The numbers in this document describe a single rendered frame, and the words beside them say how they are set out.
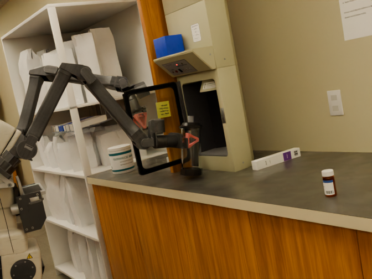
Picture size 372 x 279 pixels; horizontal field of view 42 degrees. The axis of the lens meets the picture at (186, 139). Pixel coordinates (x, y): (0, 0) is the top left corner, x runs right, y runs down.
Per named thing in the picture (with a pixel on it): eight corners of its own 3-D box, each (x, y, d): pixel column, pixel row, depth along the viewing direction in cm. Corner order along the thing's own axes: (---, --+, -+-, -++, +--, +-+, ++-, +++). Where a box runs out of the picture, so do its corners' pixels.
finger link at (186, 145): (192, 132, 220) (175, 133, 214) (201, 132, 214) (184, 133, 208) (192, 146, 220) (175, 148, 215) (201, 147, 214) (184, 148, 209)
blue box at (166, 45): (173, 56, 233) (170, 37, 232) (185, 52, 225) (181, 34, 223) (156, 58, 227) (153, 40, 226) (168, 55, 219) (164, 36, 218)
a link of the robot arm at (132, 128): (73, 76, 202) (76, 72, 192) (84, 67, 204) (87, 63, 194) (139, 151, 212) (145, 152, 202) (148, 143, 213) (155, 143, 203)
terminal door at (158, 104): (191, 160, 239) (175, 81, 235) (139, 176, 222) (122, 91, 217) (190, 160, 240) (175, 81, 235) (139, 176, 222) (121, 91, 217)
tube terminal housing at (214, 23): (230, 156, 256) (204, 11, 247) (274, 158, 229) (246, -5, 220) (194, 169, 242) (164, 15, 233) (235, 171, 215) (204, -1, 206)
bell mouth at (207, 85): (220, 87, 240) (218, 76, 240) (243, 83, 226) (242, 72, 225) (192, 93, 230) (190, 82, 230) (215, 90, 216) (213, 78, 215)
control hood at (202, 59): (176, 76, 236) (172, 56, 235) (217, 68, 210) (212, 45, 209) (156, 80, 230) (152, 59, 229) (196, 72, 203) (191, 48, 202)
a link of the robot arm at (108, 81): (49, 82, 246) (41, 73, 235) (52, 73, 247) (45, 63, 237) (130, 95, 239) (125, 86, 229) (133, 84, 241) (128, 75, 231)
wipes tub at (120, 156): (128, 168, 284) (123, 143, 282) (139, 169, 273) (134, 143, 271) (108, 174, 276) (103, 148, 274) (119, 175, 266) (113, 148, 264)
